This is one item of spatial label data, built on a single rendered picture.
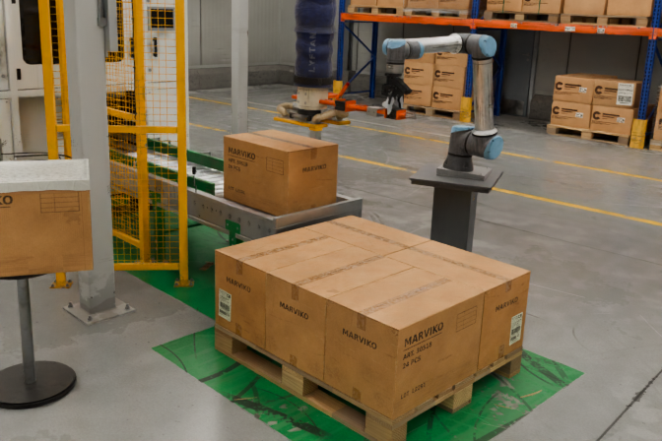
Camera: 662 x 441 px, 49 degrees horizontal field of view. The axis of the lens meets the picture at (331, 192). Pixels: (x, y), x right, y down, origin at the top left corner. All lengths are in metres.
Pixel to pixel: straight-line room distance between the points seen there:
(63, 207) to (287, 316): 1.08
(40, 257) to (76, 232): 0.17
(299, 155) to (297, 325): 1.18
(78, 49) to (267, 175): 1.23
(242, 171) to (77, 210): 1.47
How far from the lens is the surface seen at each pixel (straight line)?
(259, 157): 4.23
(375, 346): 2.96
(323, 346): 3.19
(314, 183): 4.21
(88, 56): 3.99
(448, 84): 11.99
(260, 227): 4.07
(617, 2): 10.82
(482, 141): 4.35
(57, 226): 3.18
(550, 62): 12.60
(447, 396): 3.32
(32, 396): 3.56
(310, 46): 4.01
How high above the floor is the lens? 1.76
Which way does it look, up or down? 15 degrees down
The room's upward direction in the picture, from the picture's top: 2 degrees clockwise
